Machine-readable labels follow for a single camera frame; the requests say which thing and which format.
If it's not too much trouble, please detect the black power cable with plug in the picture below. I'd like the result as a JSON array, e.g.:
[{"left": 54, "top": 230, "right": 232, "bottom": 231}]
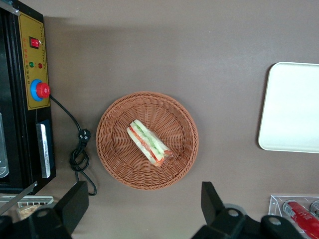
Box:
[{"left": 49, "top": 94, "right": 98, "bottom": 197}]

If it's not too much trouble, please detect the bagged beige snack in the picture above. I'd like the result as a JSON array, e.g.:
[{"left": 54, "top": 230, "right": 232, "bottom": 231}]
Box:
[{"left": 16, "top": 204, "right": 42, "bottom": 222}]

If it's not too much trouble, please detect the round brown wicker basket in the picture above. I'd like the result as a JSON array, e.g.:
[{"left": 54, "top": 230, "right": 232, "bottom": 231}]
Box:
[{"left": 96, "top": 91, "right": 199, "bottom": 191}]

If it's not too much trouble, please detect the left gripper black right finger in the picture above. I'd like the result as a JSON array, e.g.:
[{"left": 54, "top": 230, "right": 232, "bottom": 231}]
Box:
[{"left": 191, "top": 181, "right": 247, "bottom": 239}]

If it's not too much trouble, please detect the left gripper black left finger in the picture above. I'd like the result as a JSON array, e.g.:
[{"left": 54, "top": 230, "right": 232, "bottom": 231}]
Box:
[{"left": 26, "top": 181, "right": 90, "bottom": 239}]

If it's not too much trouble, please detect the clear acrylic bottle rack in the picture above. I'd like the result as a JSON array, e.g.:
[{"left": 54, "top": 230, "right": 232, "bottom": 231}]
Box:
[{"left": 269, "top": 195, "right": 319, "bottom": 239}]

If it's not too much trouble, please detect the cream rectangular tray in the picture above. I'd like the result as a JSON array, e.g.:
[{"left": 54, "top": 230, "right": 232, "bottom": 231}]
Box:
[{"left": 258, "top": 61, "right": 319, "bottom": 154}]

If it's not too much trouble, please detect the triangle sandwich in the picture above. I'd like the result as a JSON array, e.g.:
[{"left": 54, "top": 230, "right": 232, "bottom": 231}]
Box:
[{"left": 127, "top": 119, "right": 174, "bottom": 167}]

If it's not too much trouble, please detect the white wire rack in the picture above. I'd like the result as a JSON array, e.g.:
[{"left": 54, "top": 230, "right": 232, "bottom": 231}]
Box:
[{"left": 0, "top": 195, "right": 55, "bottom": 224}]

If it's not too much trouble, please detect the black sealing machine yellow panel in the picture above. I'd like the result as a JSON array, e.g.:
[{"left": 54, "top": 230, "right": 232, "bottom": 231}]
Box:
[{"left": 0, "top": 0, "right": 57, "bottom": 216}]

